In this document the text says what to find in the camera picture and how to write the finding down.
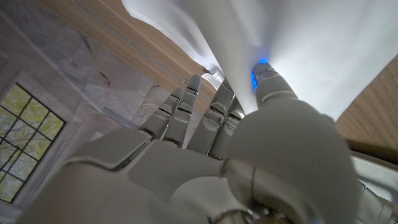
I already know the white square plate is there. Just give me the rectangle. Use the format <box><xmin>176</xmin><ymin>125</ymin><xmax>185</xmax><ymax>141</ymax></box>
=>
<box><xmin>350</xmin><ymin>154</ymin><xmax>398</xmax><ymax>203</ymax></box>

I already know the white cloth napkin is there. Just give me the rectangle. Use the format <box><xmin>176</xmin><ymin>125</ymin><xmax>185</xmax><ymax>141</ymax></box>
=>
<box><xmin>121</xmin><ymin>0</ymin><xmax>398</xmax><ymax>121</ymax></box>

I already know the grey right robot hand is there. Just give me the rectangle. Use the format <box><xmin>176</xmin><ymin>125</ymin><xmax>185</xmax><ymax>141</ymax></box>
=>
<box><xmin>15</xmin><ymin>62</ymin><xmax>398</xmax><ymax>224</ymax></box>

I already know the printed window backdrop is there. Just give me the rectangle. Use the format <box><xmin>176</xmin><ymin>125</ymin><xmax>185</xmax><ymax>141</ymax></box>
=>
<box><xmin>0</xmin><ymin>0</ymin><xmax>200</xmax><ymax>215</ymax></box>

